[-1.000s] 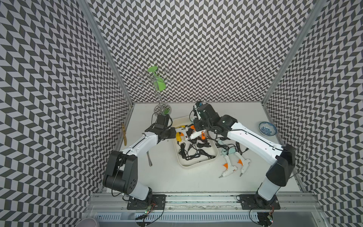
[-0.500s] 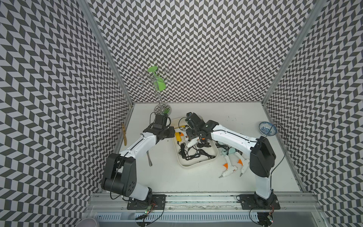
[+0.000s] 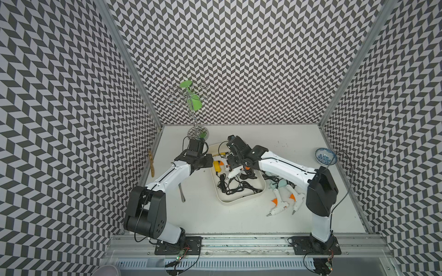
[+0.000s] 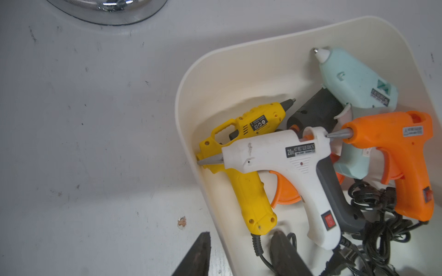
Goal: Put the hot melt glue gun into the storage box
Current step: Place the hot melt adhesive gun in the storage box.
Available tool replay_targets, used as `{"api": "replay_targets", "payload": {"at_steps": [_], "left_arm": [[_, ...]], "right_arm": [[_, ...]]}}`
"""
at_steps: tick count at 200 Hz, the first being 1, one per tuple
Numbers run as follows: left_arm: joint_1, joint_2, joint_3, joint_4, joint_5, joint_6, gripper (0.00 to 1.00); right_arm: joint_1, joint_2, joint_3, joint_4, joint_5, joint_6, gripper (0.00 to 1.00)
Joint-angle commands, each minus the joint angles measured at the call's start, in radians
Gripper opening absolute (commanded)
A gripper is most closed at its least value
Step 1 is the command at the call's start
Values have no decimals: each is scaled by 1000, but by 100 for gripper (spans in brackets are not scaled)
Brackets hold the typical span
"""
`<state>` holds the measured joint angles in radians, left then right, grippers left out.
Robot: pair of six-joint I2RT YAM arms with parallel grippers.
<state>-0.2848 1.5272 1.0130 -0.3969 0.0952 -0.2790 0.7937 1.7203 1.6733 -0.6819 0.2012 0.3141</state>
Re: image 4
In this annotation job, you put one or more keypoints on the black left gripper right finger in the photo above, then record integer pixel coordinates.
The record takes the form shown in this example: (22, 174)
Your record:
(284, 255)

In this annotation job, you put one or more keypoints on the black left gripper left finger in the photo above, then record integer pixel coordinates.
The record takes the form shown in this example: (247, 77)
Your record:
(197, 259)

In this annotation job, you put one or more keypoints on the yellow hot glue gun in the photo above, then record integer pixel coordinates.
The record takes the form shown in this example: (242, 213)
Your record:
(256, 209)

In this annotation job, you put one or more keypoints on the white glue gun grey handle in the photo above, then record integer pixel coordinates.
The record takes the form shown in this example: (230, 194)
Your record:
(307, 166)

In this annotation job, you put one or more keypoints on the black hot glue gun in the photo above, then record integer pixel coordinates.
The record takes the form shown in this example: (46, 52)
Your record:
(318, 111)

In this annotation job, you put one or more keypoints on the orange hot glue gun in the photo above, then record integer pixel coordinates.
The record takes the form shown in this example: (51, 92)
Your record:
(400, 136)

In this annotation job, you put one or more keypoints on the cream plastic storage box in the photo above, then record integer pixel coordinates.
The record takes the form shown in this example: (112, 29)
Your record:
(228, 82)

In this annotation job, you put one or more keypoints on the mint green glue gun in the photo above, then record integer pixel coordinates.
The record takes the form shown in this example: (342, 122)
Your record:
(362, 92)

